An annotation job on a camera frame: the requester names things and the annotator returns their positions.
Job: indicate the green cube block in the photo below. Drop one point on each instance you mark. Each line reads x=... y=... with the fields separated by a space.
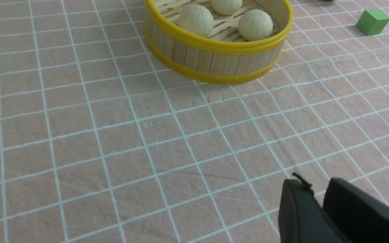
x=372 y=21

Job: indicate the pink checkered tablecloth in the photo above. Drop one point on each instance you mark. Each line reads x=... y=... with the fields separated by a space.
x=101 y=143

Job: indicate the bamboo steamer tray yellow rims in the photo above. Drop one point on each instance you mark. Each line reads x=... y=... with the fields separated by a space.
x=223 y=57

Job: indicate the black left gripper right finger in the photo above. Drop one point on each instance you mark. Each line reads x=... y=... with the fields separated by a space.
x=359 y=216

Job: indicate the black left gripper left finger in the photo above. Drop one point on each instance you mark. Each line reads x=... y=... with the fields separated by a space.
x=301 y=218

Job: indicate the white bun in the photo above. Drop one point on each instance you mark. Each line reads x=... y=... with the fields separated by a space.
x=226 y=7
x=196 y=19
x=255 y=25

